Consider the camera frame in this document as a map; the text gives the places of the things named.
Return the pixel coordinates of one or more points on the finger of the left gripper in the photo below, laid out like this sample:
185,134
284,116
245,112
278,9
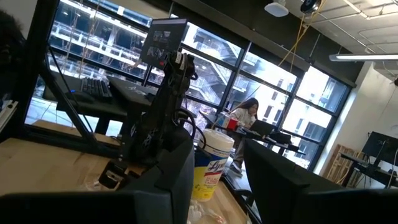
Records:
112,174

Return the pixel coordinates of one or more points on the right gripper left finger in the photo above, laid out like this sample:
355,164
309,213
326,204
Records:
149,205

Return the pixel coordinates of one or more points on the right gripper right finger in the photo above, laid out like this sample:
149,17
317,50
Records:
280,199

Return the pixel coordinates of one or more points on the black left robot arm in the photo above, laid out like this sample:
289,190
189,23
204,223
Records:
164,109

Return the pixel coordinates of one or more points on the background desk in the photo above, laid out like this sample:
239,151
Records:
280,141
373,171

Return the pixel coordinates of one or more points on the disinfecting wipes canister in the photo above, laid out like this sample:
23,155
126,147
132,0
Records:
211,168

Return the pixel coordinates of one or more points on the black laptop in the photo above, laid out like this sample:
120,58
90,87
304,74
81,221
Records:
262,127

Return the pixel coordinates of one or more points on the black computer mouse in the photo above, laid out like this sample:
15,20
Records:
79,96

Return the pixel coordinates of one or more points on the black keyboard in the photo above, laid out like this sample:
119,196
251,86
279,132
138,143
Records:
96,88

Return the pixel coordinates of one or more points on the red white box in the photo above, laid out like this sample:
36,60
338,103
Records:
231,124

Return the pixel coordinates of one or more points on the background monitor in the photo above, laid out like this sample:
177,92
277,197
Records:
379,146

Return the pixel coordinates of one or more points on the computer monitor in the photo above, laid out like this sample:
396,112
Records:
163,40

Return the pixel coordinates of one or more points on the ceiling strip lamp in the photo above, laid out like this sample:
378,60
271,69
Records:
363,57

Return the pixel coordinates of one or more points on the white ceiling disc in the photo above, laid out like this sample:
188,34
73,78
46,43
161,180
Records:
276,9

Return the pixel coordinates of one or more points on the wooden frame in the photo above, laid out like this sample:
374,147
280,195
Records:
337,165

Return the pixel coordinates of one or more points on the silver bracket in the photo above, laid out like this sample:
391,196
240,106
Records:
7,113

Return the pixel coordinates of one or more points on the black ceiling camera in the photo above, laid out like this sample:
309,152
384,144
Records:
311,5

